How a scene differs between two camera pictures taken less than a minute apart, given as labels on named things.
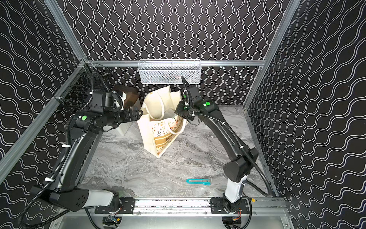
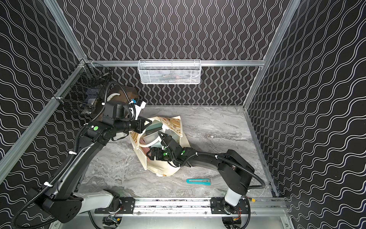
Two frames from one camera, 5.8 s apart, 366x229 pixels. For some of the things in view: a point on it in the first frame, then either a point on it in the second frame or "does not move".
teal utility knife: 206,182 does not move
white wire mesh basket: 169,71 does not move
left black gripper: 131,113 → 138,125
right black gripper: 179,110 → 158,151
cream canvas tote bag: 160,125 → 149,138
